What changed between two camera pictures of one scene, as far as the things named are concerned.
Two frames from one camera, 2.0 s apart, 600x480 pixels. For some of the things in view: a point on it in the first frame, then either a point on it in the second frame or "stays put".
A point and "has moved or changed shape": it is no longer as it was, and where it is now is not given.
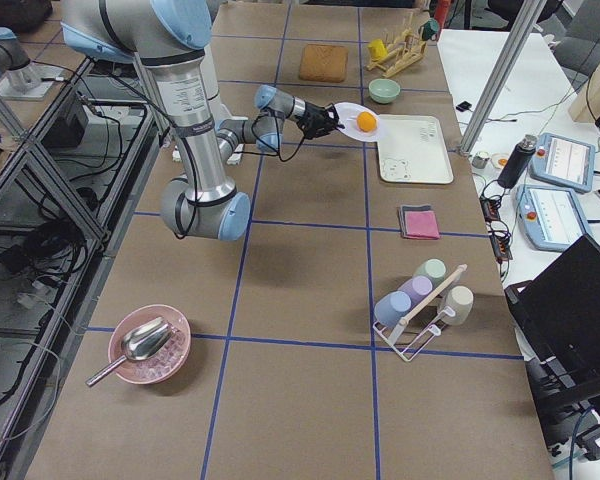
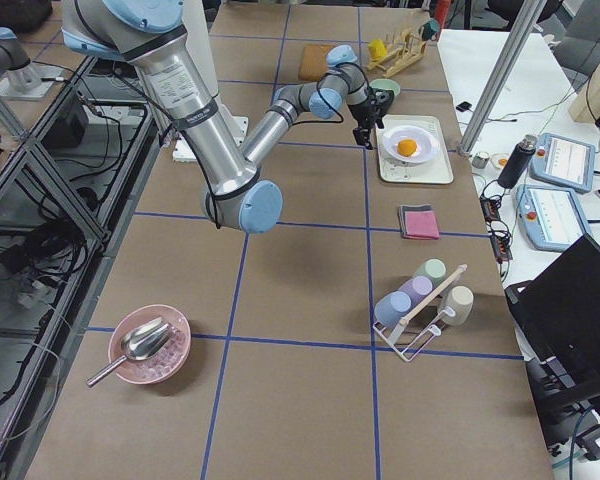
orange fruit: x=366 y=121 has moved or changed shape
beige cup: x=460 y=299 stays put
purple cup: x=418 y=288 stays put
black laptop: x=571 y=313 stays put
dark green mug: x=430 y=28 stays put
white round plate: x=360 y=123 has moved or changed shape
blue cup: x=392 y=307 stays put
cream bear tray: x=413 y=149 stays put
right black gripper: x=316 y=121 → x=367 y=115
